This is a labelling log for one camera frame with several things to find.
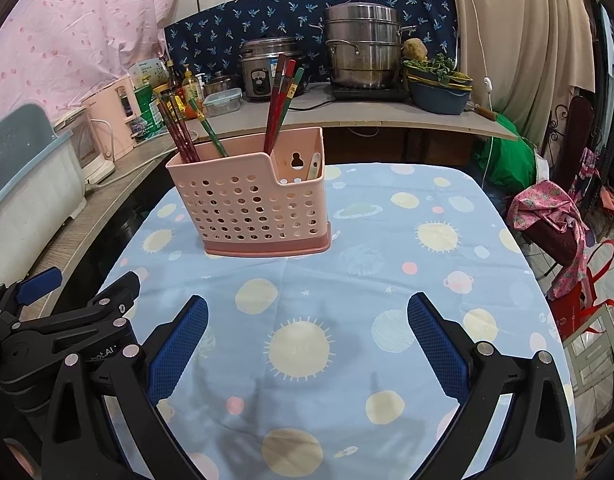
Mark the pink electric kettle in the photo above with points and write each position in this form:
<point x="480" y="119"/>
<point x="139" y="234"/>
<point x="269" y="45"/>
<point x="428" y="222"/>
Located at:
<point x="109" y="120"/>

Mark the red chopstick with green end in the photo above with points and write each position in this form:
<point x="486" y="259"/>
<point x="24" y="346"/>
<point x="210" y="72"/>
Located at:
<point x="293" y="92"/>

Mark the pink printed curtain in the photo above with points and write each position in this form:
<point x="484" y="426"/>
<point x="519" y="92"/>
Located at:
<point x="62" y="35"/>

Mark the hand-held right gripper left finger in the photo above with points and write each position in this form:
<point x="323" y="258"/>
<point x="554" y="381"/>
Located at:
<point x="179" y="345"/>

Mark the blue basin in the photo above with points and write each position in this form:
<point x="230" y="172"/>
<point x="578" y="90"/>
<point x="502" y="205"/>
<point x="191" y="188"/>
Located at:
<point x="439" y="97"/>

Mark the yellow oil bottle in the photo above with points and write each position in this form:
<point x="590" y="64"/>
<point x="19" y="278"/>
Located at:
<point x="192" y="87"/>

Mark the dark sauce bottle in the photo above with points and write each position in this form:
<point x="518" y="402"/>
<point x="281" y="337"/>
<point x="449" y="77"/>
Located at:
<point x="172" y="76"/>

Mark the row of hanging clothes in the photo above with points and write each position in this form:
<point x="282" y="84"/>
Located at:
<point x="607" y="85"/>

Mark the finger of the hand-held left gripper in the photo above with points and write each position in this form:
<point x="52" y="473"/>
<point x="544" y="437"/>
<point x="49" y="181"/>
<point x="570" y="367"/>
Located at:
<point x="37" y="285"/>
<point x="102" y="305"/>

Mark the blue planet print tablecloth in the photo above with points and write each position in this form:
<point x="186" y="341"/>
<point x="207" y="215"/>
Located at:
<point x="337" y="285"/>

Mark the small lidded steel pot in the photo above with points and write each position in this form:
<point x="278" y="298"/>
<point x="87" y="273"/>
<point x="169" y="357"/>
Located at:
<point x="223" y="82"/>

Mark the grey-blue dish storage box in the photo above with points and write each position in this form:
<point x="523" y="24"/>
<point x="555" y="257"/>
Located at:
<point x="32" y="195"/>

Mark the white kitchen appliance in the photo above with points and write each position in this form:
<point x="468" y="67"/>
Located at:
<point x="87" y="145"/>

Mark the brown potato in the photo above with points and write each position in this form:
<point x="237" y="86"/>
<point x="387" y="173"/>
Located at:
<point x="416" y="49"/>

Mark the green bag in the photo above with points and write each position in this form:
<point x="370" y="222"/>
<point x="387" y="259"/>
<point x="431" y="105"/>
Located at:
<point x="507" y="155"/>

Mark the red tote bag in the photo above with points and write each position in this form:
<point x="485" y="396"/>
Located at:
<point x="582" y="305"/>

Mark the dark red chopstick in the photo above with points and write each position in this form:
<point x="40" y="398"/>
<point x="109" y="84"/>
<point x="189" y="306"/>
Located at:
<point x="276" y="100"/>
<point x="182" y="130"/>
<point x="173" y="132"/>
<point x="188" y="127"/>

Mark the glass food container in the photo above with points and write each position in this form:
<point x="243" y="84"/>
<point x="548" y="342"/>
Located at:
<point x="222" y="103"/>

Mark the beige curtain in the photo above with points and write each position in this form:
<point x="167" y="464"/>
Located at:
<point x="527" y="35"/>

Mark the stainless steel steamer pot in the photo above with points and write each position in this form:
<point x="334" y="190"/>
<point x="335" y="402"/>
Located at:
<point x="362" y="55"/>

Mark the black induction cooktop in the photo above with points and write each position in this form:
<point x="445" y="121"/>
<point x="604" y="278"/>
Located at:
<point x="369" y="93"/>

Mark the white and green carton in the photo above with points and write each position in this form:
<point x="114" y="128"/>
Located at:
<point x="147" y="71"/>

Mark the pink floral bag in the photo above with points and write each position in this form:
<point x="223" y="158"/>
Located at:
<point x="547" y="220"/>

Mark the silver rice cooker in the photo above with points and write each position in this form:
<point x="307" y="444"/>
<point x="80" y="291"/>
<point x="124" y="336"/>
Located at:
<point x="259" y="80"/>

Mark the blue leaf print cloth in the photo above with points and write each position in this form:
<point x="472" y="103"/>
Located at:
<point x="237" y="20"/>

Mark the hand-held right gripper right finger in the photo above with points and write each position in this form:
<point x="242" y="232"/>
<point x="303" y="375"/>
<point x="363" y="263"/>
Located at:
<point x="437" y="340"/>

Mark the green leafy vegetables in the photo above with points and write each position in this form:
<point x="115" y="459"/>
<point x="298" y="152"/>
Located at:
<point x="437" y="65"/>

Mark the pink perforated utensil holder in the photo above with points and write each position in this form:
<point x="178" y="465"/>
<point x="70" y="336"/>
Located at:
<point x="237" y="210"/>

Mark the dark wooden chair back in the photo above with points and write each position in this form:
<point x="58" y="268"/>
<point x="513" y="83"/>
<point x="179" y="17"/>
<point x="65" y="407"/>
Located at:
<point x="584" y="135"/>

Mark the white plastic stool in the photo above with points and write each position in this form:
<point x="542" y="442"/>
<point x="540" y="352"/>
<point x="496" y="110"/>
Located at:
<point x="594" y="355"/>

